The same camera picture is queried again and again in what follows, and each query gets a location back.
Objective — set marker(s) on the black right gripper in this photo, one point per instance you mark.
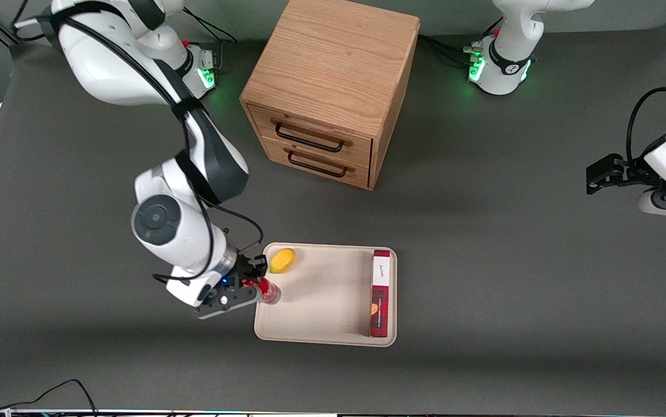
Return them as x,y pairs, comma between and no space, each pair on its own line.
246,268

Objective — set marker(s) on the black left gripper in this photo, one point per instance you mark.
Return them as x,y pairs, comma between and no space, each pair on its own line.
624,172

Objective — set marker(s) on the red coke bottle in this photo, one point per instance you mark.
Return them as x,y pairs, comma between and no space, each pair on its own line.
270,291

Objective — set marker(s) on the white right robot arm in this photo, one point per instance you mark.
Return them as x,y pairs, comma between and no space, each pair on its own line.
182,174

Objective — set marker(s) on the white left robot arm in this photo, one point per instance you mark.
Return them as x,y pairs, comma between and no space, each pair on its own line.
509,35

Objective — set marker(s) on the beige plastic tray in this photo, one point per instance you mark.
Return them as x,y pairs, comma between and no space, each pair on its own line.
324,301

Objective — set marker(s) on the yellow lemon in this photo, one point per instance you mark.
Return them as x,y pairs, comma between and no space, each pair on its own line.
282,260

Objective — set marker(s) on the red and white carton box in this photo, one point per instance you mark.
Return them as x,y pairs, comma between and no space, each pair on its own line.
380,289

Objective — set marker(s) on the wooden drawer cabinet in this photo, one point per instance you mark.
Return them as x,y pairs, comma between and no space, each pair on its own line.
333,63

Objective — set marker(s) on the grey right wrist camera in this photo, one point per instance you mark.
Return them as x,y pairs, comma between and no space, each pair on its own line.
194,289

